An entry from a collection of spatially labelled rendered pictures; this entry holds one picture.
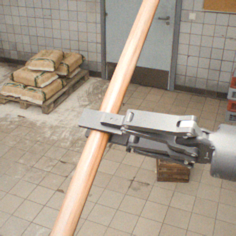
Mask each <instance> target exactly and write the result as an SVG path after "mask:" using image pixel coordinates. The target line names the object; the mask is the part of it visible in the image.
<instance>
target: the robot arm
mask: <svg viewBox="0 0 236 236"><path fill-rule="evenodd" d="M197 121H198V118H197V117H196V116H194V115H185V116H178V115H170V114H163V113H156V112H149V111H141V110H127V111H126V114H125V116H124V115H119V114H114V113H109V112H104V111H99V110H91V109H84V110H83V112H82V115H81V117H80V119H79V123H78V125H79V127H82V128H86V129H87V131H86V133H85V137H86V138H88V137H89V135H90V132H91V130H95V131H100V132H104V133H108V134H111V135H110V138H109V140H108V143H112V144H117V145H121V146H126V151H127V152H131V150H132V149H134V150H133V152H134V153H136V154H141V155H145V156H148V157H151V158H155V159H160V160H165V161H168V162H172V163H175V164H180V165H182V166H185V167H187V168H189V169H193V167H194V164H195V163H199V164H209V165H210V171H209V173H210V175H211V176H212V177H214V178H220V179H224V180H228V181H232V182H236V126H233V125H228V124H220V125H219V127H218V131H217V132H213V131H209V130H207V129H205V128H201V127H198V126H197V124H196V123H197Z"/></svg>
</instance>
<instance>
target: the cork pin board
mask: <svg viewBox="0 0 236 236"><path fill-rule="evenodd" d="M202 11H205V12H213V13H225V14H236V0H203V4H202Z"/></svg>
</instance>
